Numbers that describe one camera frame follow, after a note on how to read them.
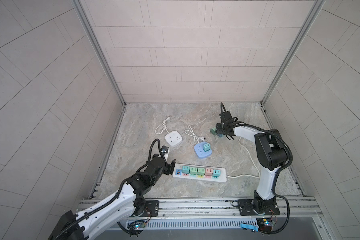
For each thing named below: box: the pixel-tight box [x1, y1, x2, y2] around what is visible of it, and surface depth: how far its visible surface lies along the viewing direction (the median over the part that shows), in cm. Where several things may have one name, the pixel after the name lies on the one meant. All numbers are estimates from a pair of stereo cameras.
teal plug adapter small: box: [212, 169, 221, 178], surface depth 78 cm
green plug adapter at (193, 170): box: [189, 167, 198, 175], surface depth 79 cm
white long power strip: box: [172, 163, 227, 183], surface depth 80 cm
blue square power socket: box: [194, 141, 213, 159], surface depth 90 cm
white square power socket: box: [165, 130, 183, 147], surface depth 96 cm
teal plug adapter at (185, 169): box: [182, 165, 190, 174], surface depth 79 cm
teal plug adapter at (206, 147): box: [203, 143, 211, 152], surface depth 88 cm
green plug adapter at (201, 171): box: [197, 167, 205, 177], surface depth 79 cm
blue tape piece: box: [240, 223, 259, 232], surface depth 67 cm
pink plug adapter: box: [205, 168, 213, 178], surface depth 79 cm
